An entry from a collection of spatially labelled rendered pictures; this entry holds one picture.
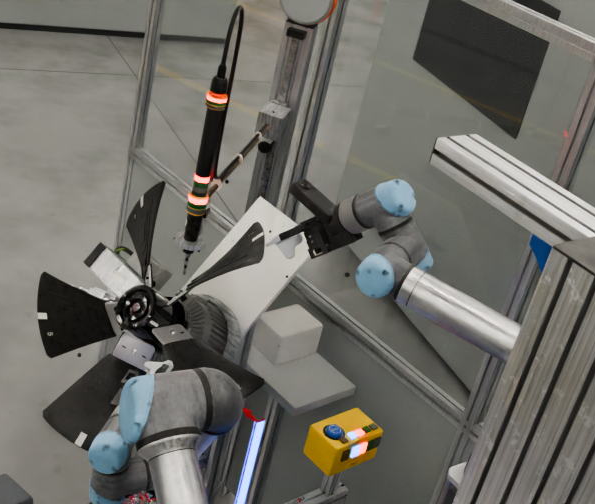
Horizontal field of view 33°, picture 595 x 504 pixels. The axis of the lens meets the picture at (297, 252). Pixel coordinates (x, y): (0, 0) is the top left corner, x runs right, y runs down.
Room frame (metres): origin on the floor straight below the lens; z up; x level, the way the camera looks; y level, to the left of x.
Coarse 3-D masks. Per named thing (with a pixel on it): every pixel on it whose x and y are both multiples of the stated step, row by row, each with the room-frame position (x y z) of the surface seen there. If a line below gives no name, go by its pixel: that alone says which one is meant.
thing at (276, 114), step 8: (272, 104) 2.65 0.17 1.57; (280, 104) 2.66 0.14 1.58; (288, 104) 2.66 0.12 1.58; (264, 112) 2.57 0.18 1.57; (272, 112) 2.59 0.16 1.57; (280, 112) 2.60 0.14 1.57; (288, 112) 2.62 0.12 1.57; (264, 120) 2.57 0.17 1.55; (272, 120) 2.57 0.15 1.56; (280, 120) 2.56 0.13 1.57; (288, 120) 2.64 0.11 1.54; (256, 128) 2.57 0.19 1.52; (272, 128) 2.57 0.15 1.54; (280, 128) 2.56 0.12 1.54; (264, 136) 2.57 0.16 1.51; (272, 136) 2.57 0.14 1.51; (280, 136) 2.58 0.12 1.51
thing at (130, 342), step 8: (128, 336) 2.01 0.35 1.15; (120, 344) 1.99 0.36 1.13; (128, 344) 2.00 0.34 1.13; (136, 344) 2.01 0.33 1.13; (144, 344) 2.01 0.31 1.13; (120, 352) 1.98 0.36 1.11; (128, 352) 1.99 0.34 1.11; (144, 352) 2.00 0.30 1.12; (152, 352) 2.01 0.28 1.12; (128, 360) 1.98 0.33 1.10; (136, 360) 1.99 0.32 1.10; (144, 360) 2.00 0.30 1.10; (144, 368) 1.99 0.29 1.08
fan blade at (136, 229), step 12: (156, 192) 2.29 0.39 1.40; (144, 204) 2.31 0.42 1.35; (156, 204) 2.26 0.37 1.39; (132, 216) 2.35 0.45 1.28; (144, 216) 2.28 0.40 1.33; (156, 216) 2.22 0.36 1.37; (132, 228) 2.33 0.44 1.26; (144, 228) 2.24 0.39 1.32; (132, 240) 2.32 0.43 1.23; (144, 240) 2.22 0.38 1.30; (144, 252) 2.20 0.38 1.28; (144, 264) 2.16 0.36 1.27; (144, 276) 2.17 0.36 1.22
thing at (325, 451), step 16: (336, 416) 2.00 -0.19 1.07; (352, 416) 2.01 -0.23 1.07; (320, 432) 1.92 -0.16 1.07; (368, 432) 1.97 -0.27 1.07; (304, 448) 1.94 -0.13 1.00; (320, 448) 1.91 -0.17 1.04; (336, 448) 1.88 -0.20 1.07; (352, 448) 1.91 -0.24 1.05; (320, 464) 1.90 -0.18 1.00; (336, 464) 1.88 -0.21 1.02; (352, 464) 1.93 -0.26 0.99
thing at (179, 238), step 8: (208, 200) 2.04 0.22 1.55; (208, 208) 2.04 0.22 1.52; (184, 232) 2.02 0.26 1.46; (200, 232) 2.02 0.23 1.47; (176, 240) 1.98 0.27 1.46; (184, 240) 1.98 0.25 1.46; (200, 240) 2.00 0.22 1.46; (184, 248) 1.96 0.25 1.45; (192, 248) 1.97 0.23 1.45; (200, 248) 1.98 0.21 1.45
